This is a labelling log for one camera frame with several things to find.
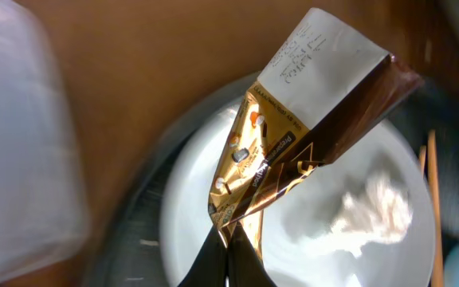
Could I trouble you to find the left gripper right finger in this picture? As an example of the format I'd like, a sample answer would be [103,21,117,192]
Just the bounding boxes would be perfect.
[228,223,276,287]

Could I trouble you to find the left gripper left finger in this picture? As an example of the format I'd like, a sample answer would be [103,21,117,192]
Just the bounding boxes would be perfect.
[178,226,227,287]

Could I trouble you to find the grey plate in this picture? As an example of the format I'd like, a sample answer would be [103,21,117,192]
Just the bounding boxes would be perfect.
[159,101,435,286]

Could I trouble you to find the white tissue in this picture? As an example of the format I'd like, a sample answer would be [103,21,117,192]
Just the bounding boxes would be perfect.
[330,172,413,258]

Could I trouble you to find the gold brown snack wrapper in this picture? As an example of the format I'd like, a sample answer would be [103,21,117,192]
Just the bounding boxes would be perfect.
[208,8,422,247]

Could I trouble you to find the round black serving tray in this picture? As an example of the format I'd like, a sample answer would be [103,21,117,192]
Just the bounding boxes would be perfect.
[87,75,459,286]

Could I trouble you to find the clear plastic bin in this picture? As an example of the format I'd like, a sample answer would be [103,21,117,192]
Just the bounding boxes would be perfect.
[0,1,89,283]

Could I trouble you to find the wooden chopstick right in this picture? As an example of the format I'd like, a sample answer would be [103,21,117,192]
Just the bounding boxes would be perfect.
[427,130,444,287]

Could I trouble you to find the wooden chopstick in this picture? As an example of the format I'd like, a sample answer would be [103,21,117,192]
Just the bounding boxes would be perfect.
[418,146,427,177]
[427,130,444,287]

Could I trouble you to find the wooden chopstick left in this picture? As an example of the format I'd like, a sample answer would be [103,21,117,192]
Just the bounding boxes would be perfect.
[418,146,427,177]

